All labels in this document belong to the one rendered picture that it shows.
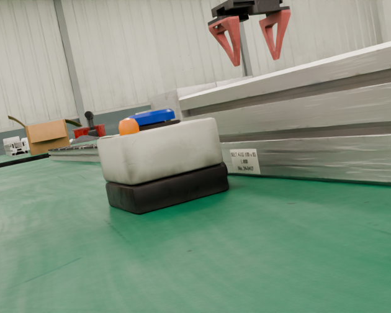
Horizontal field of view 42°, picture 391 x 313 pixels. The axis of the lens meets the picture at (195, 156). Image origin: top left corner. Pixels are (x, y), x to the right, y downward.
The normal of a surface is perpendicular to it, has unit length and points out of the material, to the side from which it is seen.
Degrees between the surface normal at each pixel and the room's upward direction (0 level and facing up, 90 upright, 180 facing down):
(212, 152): 90
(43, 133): 68
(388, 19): 90
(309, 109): 90
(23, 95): 90
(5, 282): 0
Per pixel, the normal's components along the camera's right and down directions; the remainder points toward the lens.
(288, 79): -0.89, 0.21
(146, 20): 0.35, 0.02
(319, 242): -0.19, -0.98
